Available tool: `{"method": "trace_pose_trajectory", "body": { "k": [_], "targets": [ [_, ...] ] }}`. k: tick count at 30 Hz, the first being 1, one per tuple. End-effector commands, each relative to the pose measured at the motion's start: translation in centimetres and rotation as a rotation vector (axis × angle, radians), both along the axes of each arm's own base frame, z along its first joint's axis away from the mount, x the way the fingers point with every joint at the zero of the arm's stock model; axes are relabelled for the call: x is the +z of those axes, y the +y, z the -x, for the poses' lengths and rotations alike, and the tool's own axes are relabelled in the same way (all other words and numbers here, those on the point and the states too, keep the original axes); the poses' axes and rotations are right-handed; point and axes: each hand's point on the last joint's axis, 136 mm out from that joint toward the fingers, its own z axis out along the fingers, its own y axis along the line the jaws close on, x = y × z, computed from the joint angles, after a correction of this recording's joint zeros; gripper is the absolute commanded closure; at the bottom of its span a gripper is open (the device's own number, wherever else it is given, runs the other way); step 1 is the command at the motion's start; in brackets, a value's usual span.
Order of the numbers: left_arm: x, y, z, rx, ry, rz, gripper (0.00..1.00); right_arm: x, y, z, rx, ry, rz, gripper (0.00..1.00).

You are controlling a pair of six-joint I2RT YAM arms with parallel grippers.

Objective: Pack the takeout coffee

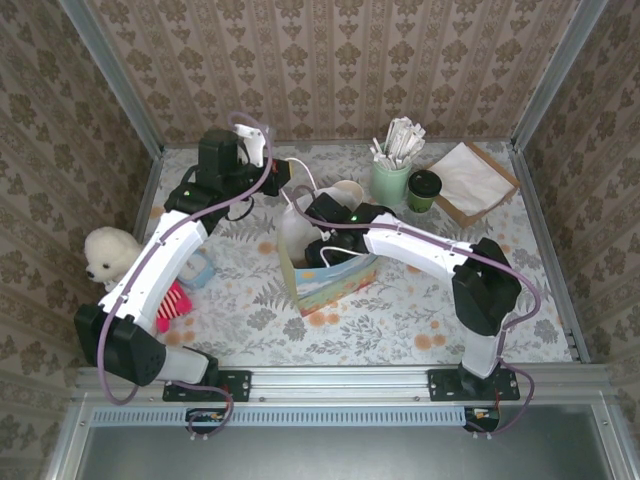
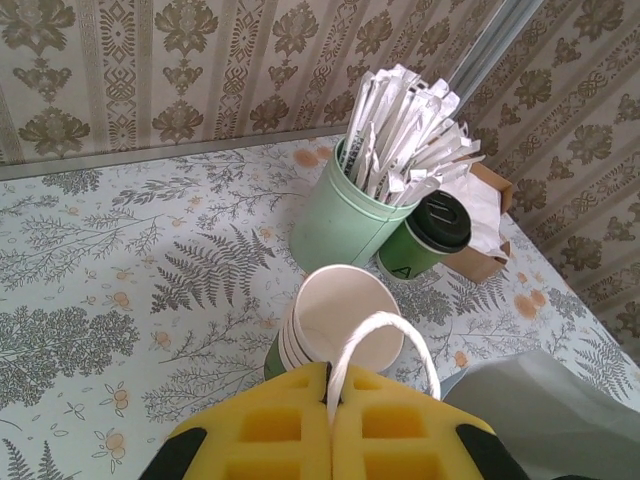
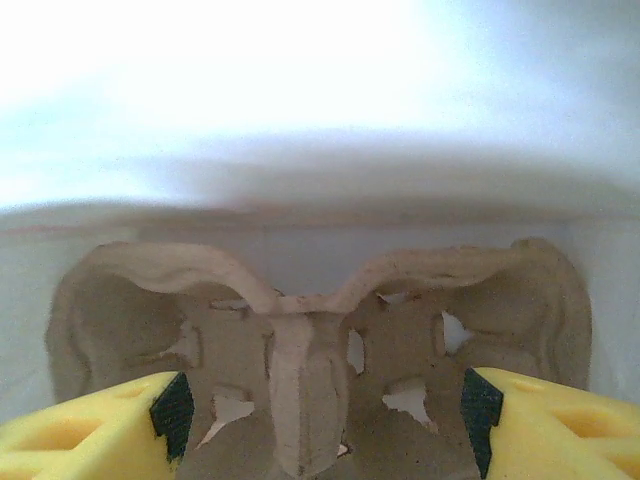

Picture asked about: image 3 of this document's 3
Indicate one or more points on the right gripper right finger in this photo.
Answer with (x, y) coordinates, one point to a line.
(560, 435)

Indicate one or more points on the brown cardboard cup carrier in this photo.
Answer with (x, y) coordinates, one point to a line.
(400, 360)

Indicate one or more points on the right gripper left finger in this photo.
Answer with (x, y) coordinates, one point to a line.
(100, 435)

